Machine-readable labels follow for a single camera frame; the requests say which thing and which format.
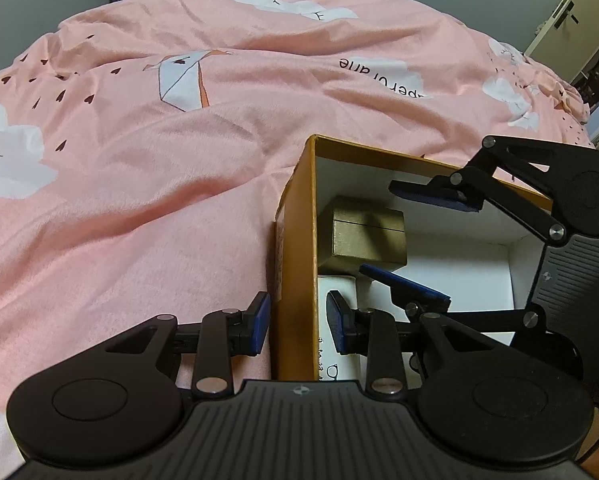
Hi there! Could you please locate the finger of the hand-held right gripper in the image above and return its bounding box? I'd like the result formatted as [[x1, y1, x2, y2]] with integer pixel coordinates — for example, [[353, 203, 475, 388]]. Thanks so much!
[[359, 262, 546, 335], [388, 135, 567, 247]]

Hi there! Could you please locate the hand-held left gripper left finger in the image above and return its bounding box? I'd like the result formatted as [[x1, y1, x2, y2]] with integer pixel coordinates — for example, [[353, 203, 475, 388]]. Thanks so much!
[[99, 291, 272, 397]]

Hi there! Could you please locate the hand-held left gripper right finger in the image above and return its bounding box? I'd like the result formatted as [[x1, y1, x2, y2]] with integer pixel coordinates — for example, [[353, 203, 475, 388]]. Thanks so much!
[[326, 289, 514, 398]]

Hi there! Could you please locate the orange cardboard box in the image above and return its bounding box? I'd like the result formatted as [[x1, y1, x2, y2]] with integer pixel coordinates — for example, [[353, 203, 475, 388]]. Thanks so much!
[[272, 134, 555, 382]]

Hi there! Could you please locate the white box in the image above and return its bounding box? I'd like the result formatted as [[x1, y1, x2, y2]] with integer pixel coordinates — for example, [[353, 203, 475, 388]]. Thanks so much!
[[317, 274, 367, 382]]

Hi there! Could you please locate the gold box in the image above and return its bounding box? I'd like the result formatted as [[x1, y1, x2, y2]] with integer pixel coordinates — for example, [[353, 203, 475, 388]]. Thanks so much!
[[317, 199, 408, 274]]

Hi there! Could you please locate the pink printed blanket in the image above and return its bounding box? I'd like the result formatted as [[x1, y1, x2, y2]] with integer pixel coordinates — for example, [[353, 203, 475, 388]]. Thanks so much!
[[0, 0, 596, 461]]

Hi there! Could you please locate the black door handle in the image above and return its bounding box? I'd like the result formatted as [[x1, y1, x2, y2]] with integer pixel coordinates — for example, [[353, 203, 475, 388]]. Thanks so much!
[[551, 0, 580, 30]]

